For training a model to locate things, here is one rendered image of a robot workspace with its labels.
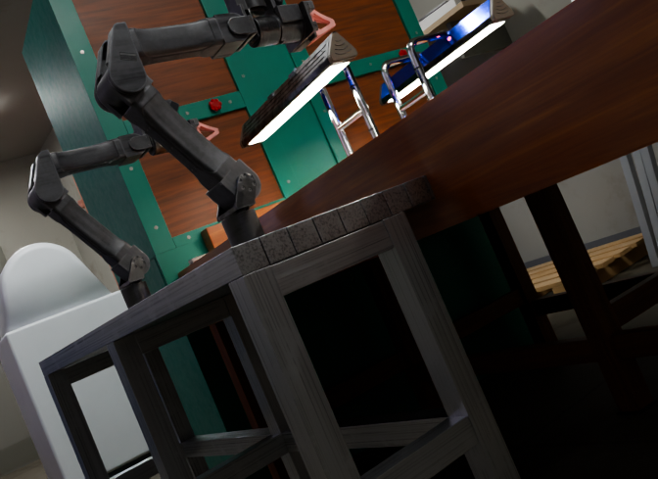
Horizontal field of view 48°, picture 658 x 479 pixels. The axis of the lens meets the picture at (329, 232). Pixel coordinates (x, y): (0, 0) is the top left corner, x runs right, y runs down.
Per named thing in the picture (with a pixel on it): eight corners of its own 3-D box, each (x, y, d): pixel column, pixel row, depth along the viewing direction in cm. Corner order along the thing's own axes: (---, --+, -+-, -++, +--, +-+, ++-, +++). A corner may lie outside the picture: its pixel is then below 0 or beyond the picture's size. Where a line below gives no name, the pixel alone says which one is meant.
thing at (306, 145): (156, 255, 225) (36, -27, 229) (117, 286, 272) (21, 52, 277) (471, 139, 293) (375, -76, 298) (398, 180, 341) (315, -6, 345)
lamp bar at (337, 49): (333, 61, 175) (320, 33, 176) (241, 149, 229) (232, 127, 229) (359, 54, 179) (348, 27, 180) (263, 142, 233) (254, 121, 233)
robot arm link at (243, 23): (245, -3, 150) (193, 1, 143) (264, -26, 143) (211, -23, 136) (265, 49, 150) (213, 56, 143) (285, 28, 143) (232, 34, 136)
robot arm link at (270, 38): (263, 18, 149) (234, 21, 145) (276, 3, 144) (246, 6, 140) (275, 49, 149) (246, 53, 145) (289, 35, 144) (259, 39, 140)
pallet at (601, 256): (676, 244, 383) (667, 224, 384) (587, 300, 335) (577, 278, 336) (508, 291, 481) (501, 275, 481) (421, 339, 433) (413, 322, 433)
